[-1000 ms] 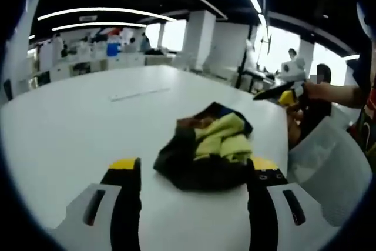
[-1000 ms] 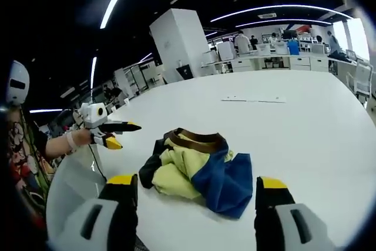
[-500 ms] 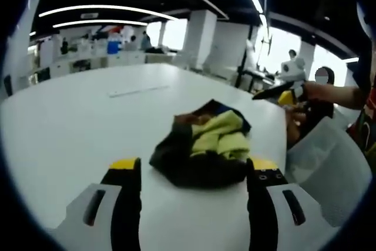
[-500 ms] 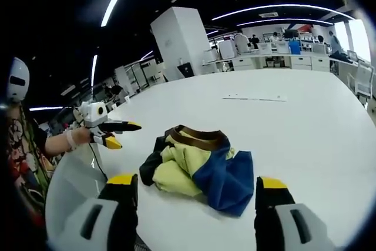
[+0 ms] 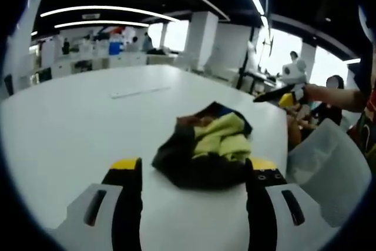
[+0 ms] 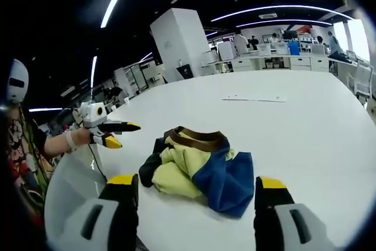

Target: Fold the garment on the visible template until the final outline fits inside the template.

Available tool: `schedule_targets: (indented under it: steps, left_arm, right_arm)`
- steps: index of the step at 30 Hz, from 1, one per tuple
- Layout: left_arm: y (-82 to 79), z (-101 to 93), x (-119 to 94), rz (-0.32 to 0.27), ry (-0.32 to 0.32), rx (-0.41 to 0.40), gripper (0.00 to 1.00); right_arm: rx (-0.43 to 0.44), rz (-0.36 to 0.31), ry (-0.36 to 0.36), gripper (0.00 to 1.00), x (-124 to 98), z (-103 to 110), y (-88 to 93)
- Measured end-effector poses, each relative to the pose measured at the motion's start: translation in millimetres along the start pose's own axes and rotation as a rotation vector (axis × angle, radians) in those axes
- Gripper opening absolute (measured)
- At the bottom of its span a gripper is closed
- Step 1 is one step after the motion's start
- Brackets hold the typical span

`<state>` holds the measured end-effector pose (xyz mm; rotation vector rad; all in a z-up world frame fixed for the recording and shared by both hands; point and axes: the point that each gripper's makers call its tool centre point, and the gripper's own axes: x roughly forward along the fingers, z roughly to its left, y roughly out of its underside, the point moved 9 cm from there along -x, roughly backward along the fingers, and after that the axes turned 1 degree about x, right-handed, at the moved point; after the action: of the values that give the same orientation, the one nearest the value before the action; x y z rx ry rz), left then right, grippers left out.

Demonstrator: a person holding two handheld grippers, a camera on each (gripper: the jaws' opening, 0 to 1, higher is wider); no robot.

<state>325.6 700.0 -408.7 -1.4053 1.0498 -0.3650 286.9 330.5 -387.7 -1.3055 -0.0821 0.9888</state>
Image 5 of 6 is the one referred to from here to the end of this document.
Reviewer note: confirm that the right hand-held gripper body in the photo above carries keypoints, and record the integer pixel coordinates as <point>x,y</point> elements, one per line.
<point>295,71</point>

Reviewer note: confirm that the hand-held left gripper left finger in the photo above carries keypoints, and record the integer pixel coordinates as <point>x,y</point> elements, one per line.
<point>97,204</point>

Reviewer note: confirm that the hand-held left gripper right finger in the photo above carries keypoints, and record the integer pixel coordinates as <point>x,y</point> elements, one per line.
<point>273,204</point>

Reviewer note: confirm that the black and yellow garment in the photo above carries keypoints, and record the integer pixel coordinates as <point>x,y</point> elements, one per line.
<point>202,151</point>

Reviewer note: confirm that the person's right hand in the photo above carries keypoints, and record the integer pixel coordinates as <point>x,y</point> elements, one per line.
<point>314,93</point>

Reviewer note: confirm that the person's colourful shirt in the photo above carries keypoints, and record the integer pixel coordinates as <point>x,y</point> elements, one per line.
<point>367,127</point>

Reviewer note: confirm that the white pillar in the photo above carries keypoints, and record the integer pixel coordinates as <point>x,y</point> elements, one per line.
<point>202,39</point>

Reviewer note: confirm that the white strip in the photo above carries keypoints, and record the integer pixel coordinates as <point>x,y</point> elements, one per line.
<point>140,92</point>

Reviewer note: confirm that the black office chair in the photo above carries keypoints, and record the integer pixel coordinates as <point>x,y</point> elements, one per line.
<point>8,85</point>

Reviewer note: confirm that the blue container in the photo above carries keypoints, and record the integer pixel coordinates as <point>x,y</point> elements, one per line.
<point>115,47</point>

